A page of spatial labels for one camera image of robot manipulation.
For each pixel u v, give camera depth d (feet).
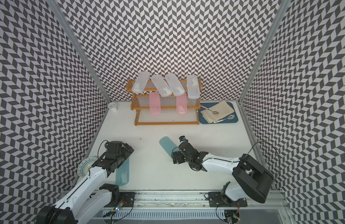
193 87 2.85
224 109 3.69
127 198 2.39
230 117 3.43
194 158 2.14
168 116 3.68
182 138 2.53
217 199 2.41
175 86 2.84
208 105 3.88
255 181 1.39
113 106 3.62
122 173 2.64
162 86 2.98
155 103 3.08
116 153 2.14
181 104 3.07
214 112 3.62
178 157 2.49
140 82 2.92
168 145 3.11
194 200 2.47
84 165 2.65
